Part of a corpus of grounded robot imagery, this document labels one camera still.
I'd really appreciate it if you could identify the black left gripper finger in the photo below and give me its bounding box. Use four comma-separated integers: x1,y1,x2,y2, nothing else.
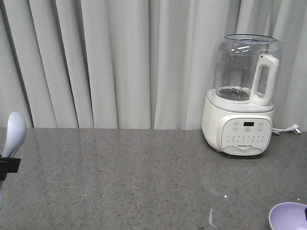
0,156,21,181

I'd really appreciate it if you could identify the purple plastic bowl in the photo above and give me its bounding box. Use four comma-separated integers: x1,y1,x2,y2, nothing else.
269,202,307,230

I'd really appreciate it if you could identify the light blue plastic spoon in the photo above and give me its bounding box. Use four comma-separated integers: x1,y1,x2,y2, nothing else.
0,112,27,203

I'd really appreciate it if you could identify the white blender with clear jar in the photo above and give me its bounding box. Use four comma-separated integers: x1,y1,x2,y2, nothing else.
201,34,282,156

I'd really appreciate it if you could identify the grey pleated curtain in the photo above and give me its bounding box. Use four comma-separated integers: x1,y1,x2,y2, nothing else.
0,0,307,130

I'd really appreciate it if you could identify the white power cord with plug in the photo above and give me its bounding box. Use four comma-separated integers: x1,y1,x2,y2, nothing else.
271,123,302,136

